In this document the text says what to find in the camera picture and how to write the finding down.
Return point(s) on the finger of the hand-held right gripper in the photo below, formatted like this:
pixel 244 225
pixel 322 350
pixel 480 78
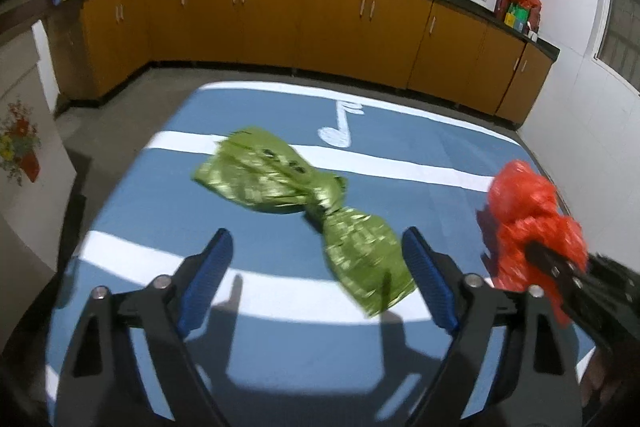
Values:
pixel 555 269

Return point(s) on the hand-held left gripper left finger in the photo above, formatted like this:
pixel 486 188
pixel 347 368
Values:
pixel 205 287

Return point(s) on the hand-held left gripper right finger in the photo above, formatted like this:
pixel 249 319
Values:
pixel 430 282

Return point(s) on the orange-red plastic bag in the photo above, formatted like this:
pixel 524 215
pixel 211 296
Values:
pixel 525 207

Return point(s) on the olive green foil bag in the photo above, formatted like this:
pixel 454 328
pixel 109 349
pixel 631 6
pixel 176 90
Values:
pixel 260 177

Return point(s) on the blue white striped mat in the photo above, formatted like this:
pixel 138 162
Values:
pixel 400 142

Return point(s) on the white cabinet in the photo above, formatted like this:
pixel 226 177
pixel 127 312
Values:
pixel 30 217

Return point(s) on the flower sticker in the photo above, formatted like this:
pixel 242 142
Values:
pixel 20 142

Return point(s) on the barred window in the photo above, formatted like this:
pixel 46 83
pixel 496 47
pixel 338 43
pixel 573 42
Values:
pixel 625 22

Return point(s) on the red bag with packets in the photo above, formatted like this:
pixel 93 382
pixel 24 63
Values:
pixel 517 4

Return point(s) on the brown lower kitchen cabinets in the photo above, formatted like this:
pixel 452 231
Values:
pixel 300 22

